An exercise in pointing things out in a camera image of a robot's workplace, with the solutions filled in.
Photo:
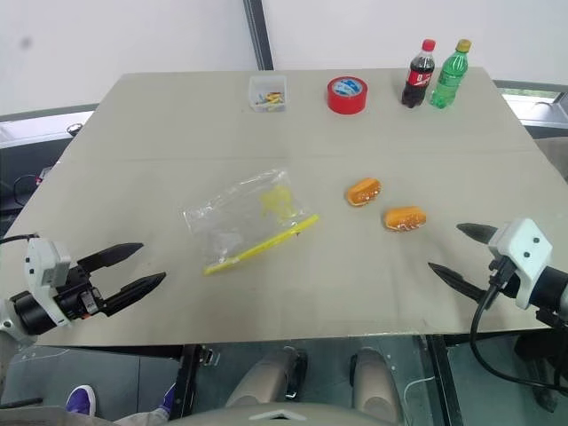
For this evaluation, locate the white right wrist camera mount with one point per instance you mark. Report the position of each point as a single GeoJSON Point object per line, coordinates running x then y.
{"type": "Point", "coordinates": [526, 244]}

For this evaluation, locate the beige rounded shape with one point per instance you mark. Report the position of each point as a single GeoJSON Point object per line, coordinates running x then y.
{"type": "Point", "coordinates": [266, 377]}
{"type": "Point", "coordinates": [375, 377]}

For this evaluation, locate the clear yellow-zip plastic bag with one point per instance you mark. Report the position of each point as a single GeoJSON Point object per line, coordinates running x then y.
{"type": "Point", "coordinates": [248, 222]}

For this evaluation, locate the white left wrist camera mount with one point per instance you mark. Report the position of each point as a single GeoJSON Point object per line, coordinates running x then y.
{"type": "Point", "coordinates": [42, 262]}

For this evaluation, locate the black vertical wall post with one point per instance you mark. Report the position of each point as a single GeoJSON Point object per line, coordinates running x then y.
{"type": "Point", "coordinates": [258, 35]}

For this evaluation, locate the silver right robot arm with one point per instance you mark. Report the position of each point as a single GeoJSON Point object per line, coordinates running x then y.
{"type": "Point", "coordinates": [552, 288]}

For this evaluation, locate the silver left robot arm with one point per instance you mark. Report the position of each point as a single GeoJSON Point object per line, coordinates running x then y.
{"type": "Point", "coordinates": [26, 313]}

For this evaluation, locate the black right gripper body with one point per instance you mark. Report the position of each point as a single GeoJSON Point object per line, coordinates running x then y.
{"type": "Point", "coordinates": [506, 277]}

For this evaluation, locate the clear plastic box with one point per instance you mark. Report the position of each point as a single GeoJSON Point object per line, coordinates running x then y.
{"type": "Point", "coordinates": [266, 86]}

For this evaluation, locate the orange bread roll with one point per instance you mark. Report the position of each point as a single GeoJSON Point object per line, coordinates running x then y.
{"type": "Point", "coordinates": [364, 191]}
{"type": "Point", "coordinates": [404, 219]}

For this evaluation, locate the grey side ledge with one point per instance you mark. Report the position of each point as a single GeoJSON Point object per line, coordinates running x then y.
{"type": "Point", "coordinates": [40, 124]}

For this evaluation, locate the red-capped cola bottle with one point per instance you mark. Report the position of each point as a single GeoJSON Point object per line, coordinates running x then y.
{"type": "Point", "coordinates": [417, 82]}

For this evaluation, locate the small colourful clips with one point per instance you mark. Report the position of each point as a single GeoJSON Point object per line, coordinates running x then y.
{"type": "Point", "coordinates": [270, 100]}

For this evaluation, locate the black table leg frame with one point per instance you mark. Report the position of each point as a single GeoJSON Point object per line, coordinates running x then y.
{"type": "Point", "coordinates": [188, 377]}

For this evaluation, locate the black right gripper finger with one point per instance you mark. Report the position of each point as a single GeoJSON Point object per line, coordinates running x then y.
{"type": "Point", "coordinates": [457, 280]}
{"type": "Point", "coordinates": [477, 231]}

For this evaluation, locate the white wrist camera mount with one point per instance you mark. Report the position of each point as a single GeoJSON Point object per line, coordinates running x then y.
{"type": "Point", "coordinates": [526, 244]}
{"type": "Point", "coordinates": [42, 262]}

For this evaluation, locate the green yellow-capped soda bottle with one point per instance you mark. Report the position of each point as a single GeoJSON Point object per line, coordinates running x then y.
{"type": "Point", "coordinates": [449, 80]}

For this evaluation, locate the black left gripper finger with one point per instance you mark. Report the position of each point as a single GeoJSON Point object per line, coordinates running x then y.
{"type": "Point", "coordinates": [137, 287]}
{"type": "Point", "coordinates": [113, 254]}

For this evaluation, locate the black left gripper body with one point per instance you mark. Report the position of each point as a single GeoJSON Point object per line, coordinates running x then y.
{"type": "Point", "coordinates": [82, 295]}

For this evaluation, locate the red tape roll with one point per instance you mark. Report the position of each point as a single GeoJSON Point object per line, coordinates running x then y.
{"type": "Point", "coordinates": [347, 100]}

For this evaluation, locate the grey window sill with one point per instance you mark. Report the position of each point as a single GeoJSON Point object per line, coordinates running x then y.
{"type": "Point", "coordinates": [532, 95]}

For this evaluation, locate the purple shoe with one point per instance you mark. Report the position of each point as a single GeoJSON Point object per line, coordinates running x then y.
{"type": "Point", "coordinates": [81, 399]}
{"type": "Point", "coordinates": [170, 397]}

